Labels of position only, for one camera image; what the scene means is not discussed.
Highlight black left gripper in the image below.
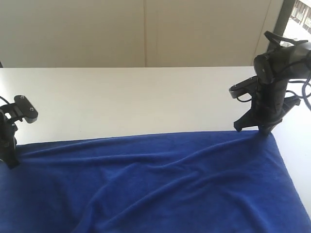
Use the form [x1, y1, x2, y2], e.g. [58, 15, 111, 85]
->
[0, 103, 23, 169]

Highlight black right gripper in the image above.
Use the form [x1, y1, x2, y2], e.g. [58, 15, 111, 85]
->
[233, 79, 300, 135]

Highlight blue towel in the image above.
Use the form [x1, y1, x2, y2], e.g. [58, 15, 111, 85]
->
[0, 131, 311, 233]

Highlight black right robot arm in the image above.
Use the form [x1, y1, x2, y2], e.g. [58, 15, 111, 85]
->
[229, 41, 311, 134]

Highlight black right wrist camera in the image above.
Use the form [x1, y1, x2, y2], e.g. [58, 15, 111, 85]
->
[229, 76, 258, 99]

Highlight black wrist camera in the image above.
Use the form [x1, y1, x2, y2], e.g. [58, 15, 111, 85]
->
[229, 76, 258, 99]
[14, 95, 38, 124]

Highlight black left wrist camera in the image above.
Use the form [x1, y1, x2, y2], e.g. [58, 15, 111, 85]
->
[14, 95, 38, 124]

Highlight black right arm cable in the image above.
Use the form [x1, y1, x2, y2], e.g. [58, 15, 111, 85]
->
[263, 31, 311, 110]

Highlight dark window frame post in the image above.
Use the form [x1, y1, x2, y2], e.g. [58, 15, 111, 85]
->
[273, 0, 295, 36]

